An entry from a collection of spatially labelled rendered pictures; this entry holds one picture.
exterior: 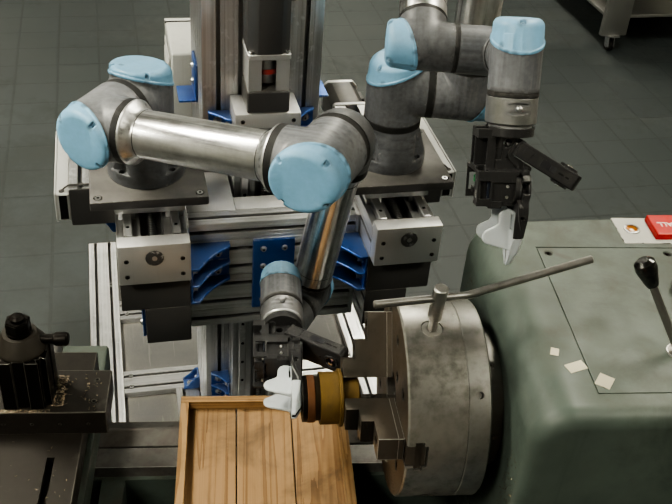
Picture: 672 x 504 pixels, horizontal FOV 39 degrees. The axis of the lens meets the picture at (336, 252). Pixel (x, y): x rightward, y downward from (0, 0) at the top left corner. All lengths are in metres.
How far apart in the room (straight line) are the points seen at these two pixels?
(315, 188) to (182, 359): 1.47
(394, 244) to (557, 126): 2.97
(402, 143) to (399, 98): 0.10
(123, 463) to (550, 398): 0.77
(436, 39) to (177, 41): 0.96
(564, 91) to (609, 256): 3.53
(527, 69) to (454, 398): 0.48
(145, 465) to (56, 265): 1.98
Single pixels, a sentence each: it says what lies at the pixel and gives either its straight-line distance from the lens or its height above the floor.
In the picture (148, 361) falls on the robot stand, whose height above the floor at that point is 0.21.
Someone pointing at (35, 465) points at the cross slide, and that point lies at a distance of 1.63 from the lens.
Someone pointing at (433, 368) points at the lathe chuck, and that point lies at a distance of 1.43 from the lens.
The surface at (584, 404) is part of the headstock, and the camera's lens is 1.37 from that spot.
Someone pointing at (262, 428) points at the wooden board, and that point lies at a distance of 1.77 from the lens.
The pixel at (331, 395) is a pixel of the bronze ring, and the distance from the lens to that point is 1.51.
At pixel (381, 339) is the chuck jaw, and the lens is 1.54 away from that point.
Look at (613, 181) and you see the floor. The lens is 4.44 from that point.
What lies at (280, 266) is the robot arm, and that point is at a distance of 1.74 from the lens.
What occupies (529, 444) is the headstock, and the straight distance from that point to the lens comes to 1.39.
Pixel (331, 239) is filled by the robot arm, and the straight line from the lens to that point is 1.76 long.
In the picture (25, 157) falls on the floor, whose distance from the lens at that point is 4.30.
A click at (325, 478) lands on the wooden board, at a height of 0.88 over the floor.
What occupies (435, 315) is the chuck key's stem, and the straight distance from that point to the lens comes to 1.43.
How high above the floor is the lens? 2.17
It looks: 36 degrees down
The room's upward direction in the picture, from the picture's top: 5 degrees clockwise
